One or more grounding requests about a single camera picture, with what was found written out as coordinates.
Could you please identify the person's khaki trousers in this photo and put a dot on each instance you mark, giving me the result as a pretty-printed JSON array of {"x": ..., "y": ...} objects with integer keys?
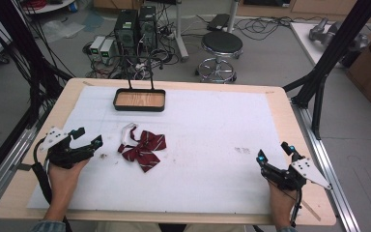
[{"x": 125, "y": 227}]

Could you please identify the white foam mat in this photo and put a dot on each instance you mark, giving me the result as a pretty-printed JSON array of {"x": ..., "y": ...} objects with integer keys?
[{"x": 206, "y": 145}]

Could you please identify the person's right hand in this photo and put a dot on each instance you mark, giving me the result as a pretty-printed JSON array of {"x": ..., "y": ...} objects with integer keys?
[{"x": 281, "y": 203}]

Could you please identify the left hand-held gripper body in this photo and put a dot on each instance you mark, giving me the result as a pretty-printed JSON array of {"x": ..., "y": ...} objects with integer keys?
[{"x": 65, "y": 154}]

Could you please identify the black metal frame stand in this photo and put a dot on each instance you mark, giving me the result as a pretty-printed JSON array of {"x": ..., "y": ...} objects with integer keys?
[{"x": 335, "y": 48}]

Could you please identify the white power supply unit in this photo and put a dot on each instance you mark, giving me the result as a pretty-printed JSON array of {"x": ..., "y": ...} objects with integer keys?
[
  {"x": 107, "y": 50},
  {"x": 96, "y": 45}
]

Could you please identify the flat black device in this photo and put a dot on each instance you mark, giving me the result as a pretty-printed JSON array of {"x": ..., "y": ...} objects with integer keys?
[{"x": 218, "y": 22}]

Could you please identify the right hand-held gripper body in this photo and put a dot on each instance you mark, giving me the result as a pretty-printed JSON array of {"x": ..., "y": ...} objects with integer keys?
[{"x": 290, "y": 179}]

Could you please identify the black computer tower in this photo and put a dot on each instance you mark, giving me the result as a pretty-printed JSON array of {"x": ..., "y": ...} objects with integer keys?
[
  {"x": 148, "y": 27},
  {"x": 126, "y": 29}
]

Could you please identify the person's left hand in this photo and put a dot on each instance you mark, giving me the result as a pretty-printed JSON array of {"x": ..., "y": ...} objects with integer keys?
[{"x": 62, "y": 183}]

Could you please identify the black round stool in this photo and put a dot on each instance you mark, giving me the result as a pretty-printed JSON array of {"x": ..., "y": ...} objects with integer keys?
[{"x": 222, "y": 42}]

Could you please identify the clear plastic sheet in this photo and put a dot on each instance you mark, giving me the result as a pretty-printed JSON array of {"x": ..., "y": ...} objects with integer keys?
[{"x": 62, "y": 29}]

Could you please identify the red striped bow tie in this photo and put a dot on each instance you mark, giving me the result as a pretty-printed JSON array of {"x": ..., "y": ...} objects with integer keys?
[{"x": 145, "y": 148}]

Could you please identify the grey desk leg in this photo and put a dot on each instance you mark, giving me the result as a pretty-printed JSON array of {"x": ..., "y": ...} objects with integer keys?
[{"x": 181, "y": 35}]

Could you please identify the thin beige strip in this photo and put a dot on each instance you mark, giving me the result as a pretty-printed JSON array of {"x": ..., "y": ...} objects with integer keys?
[{"x": 310, "y": 210}]

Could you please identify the aluminium rail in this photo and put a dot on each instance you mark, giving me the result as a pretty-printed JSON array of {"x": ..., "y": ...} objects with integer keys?
[
  {"x": 331, "y": 180},
  {"x": 3, "y": 174}
]

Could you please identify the black tray with wooden bottom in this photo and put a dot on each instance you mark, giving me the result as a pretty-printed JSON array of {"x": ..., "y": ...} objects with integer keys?
[{"x": 140, "y": 100}]

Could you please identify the white platform board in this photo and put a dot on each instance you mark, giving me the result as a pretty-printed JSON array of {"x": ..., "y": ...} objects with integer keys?
[{"x": 306, "y": 45}]

